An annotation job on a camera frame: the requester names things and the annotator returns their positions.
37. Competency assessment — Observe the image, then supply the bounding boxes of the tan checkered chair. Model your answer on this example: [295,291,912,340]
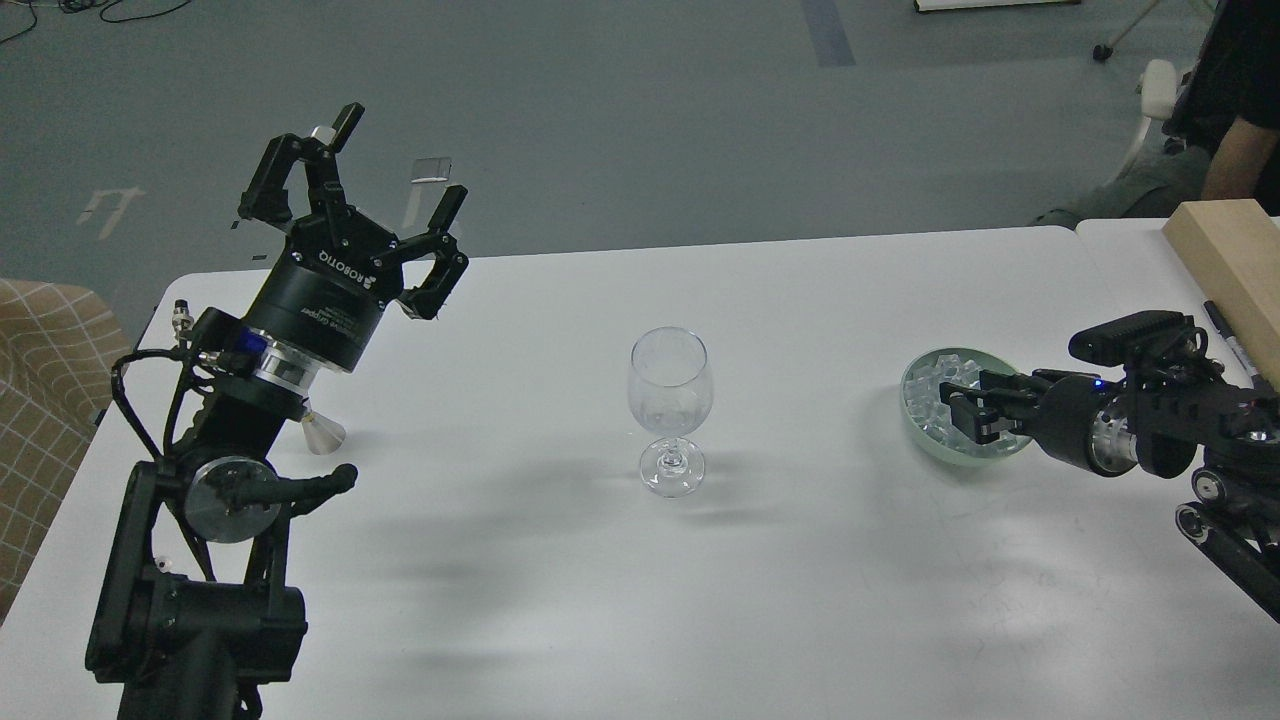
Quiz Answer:
[1,278,132,616]

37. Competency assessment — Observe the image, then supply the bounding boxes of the white office chair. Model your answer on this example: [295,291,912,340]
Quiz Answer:
[1091,1,1181,182]

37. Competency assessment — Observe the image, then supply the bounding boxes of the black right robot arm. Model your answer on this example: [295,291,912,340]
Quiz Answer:
[940,310,1279,618]

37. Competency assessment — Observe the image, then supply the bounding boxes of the clear wine glass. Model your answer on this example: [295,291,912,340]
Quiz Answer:
[627,325,714,498]

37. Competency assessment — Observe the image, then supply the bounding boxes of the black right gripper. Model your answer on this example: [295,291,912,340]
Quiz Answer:
[945,368,1138,477]

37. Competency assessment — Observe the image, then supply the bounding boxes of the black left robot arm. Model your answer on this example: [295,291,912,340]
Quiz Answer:
[84,102,468,719]

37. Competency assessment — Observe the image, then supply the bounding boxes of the clear ice cubes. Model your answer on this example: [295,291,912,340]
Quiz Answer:
[905,352,1027,456]

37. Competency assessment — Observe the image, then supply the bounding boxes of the light wooden box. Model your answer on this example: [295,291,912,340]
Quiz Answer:
[1162,199,1279,387]

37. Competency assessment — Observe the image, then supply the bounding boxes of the green bowl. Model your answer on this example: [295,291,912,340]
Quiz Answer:
[899,346,1036,469]

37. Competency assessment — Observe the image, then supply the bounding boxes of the steel double jigger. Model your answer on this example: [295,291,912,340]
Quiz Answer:
[297,398,347,456]

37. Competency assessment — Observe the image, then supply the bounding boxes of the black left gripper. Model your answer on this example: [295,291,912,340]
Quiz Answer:
[238,102,468,372]

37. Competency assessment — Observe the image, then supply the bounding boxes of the black floor cables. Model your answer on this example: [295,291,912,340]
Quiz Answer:
[0,0,191,44]

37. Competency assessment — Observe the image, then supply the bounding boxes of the person in dark clothes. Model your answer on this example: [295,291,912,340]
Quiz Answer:
[1032,1,1279,229]

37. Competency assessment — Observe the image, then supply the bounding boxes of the black marker pen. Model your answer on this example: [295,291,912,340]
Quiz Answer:
[1203,300,1265,389]

